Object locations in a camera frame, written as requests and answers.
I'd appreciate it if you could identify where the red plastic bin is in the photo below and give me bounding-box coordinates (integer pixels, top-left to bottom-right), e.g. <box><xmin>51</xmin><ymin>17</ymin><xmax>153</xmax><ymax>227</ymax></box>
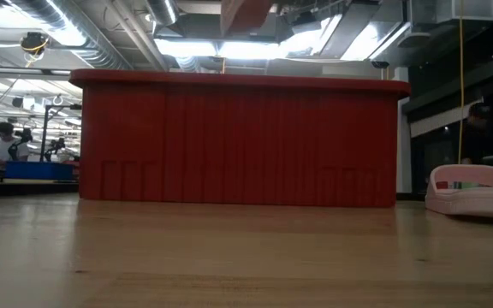
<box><xmin>68</xmin><ymin>68</ymin><xmax>412</xmax><ymax>209</ymax></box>

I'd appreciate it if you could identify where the person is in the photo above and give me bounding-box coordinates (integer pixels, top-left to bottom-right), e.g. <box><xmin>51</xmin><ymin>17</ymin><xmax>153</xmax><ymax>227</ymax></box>
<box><xmin>0</xmin><ymin>121</ymin><xmax>31</xmax><ymax>163</ymax></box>
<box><xmin>459</xmin><ymin>101</ymin><xmax>492</xmax><ymax>166</ymax></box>

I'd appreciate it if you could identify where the black metal stand frame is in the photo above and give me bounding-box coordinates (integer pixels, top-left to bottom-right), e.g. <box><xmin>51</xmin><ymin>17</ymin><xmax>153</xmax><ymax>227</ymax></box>
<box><xmin>39</xmin><ymin>104</ymin><xmax>83</xmax><ymax>163</ymax></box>

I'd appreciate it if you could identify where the black round ceiling camera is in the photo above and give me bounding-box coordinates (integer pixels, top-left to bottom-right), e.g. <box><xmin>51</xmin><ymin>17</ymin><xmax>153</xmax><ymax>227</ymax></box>
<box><xmin>19</xmin><ymin>31</ymin><xmax>50</xmax><ymax>56</ymax></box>

